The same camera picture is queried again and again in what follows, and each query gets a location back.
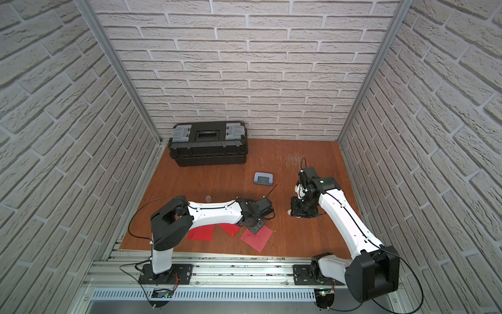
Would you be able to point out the dark red envelope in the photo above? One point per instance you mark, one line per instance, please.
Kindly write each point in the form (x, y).
(259, 240)

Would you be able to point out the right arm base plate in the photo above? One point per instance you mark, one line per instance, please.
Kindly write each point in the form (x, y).
(313, 274)

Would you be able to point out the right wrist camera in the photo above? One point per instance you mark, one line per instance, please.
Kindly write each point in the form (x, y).
(300, 190)

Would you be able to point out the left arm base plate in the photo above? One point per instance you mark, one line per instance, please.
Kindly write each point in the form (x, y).
(164, 274)

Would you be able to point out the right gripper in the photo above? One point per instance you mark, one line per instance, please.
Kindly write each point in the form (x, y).
(297, 212)

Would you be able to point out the black plastic toolbox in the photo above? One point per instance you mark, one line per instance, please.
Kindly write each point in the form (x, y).
(209, 143)

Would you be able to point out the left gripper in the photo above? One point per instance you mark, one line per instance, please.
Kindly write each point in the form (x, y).
(255, 224)

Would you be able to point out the grey hole punch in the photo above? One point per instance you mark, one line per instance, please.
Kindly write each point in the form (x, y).
(265, 179)

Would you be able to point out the aluminium rail frame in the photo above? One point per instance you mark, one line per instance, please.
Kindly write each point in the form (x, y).
(206, 277)

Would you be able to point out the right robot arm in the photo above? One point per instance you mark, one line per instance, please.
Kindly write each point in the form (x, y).
(372, 270)

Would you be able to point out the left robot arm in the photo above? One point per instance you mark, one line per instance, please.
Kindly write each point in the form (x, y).
(174, 220)

